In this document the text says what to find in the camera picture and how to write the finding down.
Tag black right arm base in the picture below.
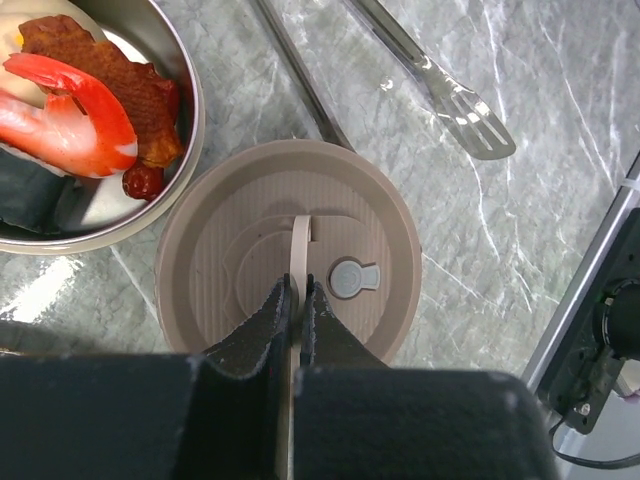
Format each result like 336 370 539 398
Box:
538 208 639 434

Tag round lunch container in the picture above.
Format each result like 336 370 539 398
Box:
1 1 205 255
153 239 424 371

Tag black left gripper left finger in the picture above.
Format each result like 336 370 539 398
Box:
1 278 293 479

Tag orange shrimp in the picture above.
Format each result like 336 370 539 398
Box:
1 53 138 178

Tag brown round lid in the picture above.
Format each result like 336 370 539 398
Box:
156 140 419 479

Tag aluminium front rail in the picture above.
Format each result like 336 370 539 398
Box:
519 149 640 480

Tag silver metal tongs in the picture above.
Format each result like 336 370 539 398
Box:
252 1 516 161

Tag round lunch container near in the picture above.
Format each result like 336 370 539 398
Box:
153 239 424 371

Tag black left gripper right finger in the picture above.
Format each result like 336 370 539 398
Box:
293 282 558 479

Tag round lunch container far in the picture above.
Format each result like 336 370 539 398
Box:
1 1 205 255

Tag white black sushi piece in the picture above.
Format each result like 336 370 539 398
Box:
1 150 98 240

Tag dark red meat piece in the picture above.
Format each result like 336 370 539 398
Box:
122 163 164 201

